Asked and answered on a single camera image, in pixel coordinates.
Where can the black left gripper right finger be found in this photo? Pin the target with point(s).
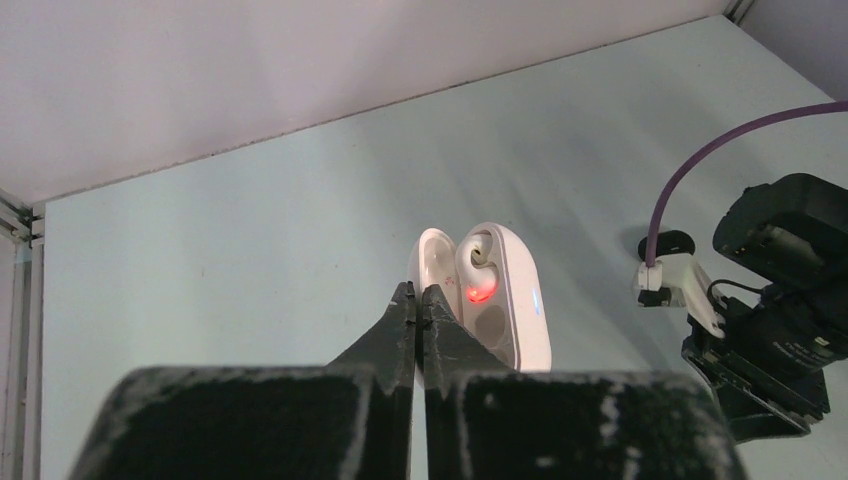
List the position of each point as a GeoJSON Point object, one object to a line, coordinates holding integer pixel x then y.
{"type": "Point", "coordinates": [488, 421]}

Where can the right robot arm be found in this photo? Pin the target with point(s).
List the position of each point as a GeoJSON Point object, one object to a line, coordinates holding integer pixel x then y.
{"type": "Point", "coordinates": [767, 371]}

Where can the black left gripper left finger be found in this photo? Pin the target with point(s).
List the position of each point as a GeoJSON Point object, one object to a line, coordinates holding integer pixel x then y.
{"type": "Point", "coordinates": [348, 419]}

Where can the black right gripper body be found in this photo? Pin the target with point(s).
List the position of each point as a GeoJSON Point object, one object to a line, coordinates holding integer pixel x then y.
{"type": "Point", "coordinates": [756, 404]}

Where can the white clip earbud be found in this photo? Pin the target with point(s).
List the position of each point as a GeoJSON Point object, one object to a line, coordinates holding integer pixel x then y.
{"type": "Point", "coordinates": [480, 274]}

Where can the white earbud charging case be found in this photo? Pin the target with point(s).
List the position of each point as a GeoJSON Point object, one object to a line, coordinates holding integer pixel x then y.
{"type": "Point", "coordinates": [512, 323]}

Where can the black earbud charging case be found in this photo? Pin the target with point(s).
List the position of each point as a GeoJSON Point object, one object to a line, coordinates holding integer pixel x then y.
{"type": "Point", "coordinates": [674, 242]}

